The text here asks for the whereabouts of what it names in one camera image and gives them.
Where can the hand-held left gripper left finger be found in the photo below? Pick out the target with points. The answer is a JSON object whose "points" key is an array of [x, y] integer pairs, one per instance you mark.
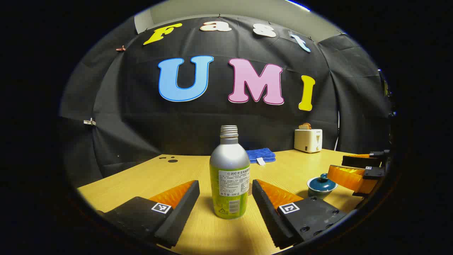
{"points": [[182, 212]]}

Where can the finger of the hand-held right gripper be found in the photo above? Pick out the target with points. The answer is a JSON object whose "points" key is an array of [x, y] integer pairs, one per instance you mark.
{"points": [[361, 162], [375, 172]]}

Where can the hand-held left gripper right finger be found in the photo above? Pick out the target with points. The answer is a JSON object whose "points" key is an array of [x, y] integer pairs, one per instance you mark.
{"points": [[263, 216]]}

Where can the brown round coaster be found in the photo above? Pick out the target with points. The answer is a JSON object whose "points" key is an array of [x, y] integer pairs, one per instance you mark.
{"points": [[250, 190]]}

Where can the teal teacup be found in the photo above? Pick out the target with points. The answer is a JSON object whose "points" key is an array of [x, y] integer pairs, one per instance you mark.
{"points": [[318, 194]]}

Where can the silver green water bottle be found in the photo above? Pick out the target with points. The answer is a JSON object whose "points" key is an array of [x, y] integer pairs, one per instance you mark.
{"points": [[230, 166]]}

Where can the white toaster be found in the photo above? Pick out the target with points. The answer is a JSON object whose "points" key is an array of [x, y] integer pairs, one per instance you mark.
{"points": [[307, 141]]}

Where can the blue folded towel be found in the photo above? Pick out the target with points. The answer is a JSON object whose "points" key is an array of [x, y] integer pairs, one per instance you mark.
{"points": [[260, 154]]}

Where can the bread slice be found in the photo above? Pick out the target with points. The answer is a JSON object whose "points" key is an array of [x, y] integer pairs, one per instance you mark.
{"points": [[305, 126]]}

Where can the black backdrop cloth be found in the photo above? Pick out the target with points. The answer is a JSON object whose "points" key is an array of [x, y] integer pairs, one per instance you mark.
{"points": [[141, 124]]}

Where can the metal cloth clip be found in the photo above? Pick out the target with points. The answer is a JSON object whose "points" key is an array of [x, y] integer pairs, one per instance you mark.
{"points": [[89, 122]]}

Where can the red cloth clip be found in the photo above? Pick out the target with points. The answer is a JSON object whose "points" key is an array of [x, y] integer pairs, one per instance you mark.
{"points": [[120, 48]]}

